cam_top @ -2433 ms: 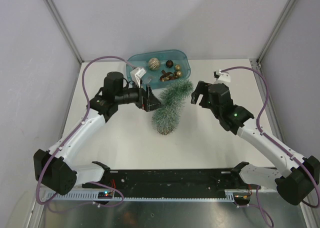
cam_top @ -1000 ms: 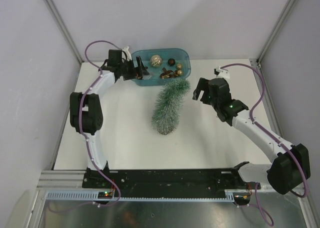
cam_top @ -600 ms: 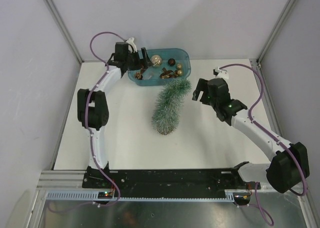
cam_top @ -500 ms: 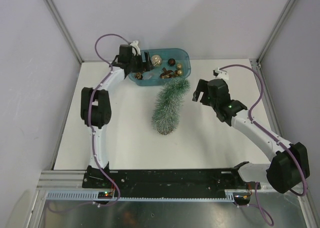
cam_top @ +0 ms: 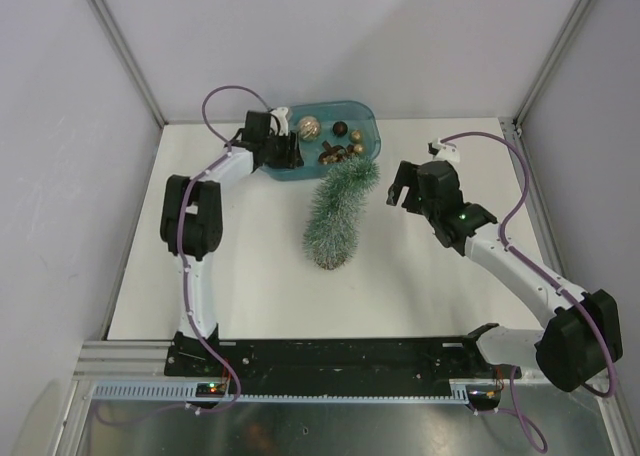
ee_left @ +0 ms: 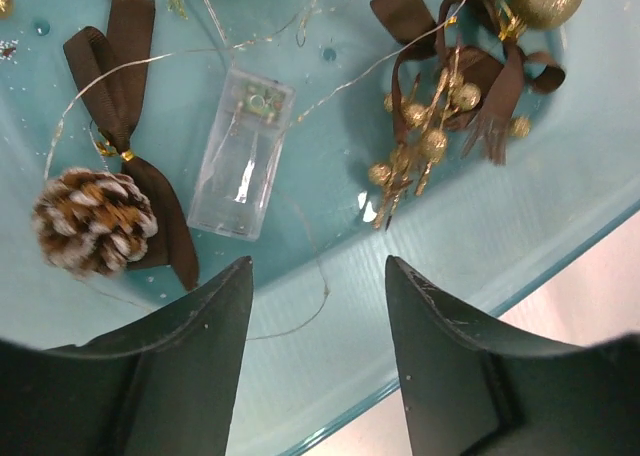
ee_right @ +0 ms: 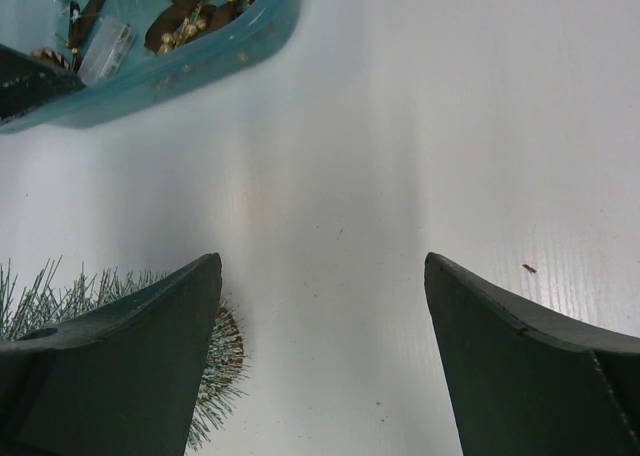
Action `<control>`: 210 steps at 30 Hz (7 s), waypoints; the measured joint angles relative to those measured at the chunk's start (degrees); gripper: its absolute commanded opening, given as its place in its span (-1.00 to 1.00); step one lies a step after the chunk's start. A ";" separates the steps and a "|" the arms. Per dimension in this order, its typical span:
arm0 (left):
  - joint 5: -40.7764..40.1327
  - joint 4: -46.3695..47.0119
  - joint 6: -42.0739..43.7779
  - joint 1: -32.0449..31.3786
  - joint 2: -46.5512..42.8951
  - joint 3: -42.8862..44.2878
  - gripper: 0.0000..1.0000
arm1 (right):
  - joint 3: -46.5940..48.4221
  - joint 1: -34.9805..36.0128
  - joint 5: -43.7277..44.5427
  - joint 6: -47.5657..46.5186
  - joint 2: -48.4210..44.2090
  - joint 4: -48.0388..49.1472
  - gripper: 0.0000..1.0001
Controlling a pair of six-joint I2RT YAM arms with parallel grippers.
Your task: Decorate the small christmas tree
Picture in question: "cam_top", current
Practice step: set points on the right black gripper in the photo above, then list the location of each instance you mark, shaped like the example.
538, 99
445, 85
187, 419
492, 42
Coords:
406, 174

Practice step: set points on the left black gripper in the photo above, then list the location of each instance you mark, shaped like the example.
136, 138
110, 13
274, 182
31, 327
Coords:
291, 158

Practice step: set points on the small frosted christmas tree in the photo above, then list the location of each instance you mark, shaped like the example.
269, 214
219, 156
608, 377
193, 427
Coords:
331, 235

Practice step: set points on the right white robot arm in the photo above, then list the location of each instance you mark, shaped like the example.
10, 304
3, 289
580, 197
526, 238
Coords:
580, 332

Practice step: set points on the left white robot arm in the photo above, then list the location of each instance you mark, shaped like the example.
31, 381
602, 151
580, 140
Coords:
192, 214

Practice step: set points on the silver gold bauble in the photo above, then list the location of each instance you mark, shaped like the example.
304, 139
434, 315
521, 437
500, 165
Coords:
309, 128

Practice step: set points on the teal plastic container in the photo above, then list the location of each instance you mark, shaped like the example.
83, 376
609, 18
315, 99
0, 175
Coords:
355, 114

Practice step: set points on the brown ribbon ornament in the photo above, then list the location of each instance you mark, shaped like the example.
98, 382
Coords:
332, 153

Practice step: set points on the gold bell cluster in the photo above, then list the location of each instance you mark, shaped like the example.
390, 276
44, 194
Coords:
356, 143

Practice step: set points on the dark brown bauble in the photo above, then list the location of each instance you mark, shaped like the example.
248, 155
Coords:
340, 128

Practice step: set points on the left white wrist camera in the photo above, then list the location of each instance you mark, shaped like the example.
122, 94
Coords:
279, 121

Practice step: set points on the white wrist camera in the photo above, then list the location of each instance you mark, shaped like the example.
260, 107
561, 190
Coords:
279, 121
443, 151

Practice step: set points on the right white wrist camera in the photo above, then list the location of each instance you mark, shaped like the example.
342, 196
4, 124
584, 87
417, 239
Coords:
443, 151

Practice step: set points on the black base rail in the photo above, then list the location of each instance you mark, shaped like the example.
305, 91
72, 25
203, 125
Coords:
344, 368

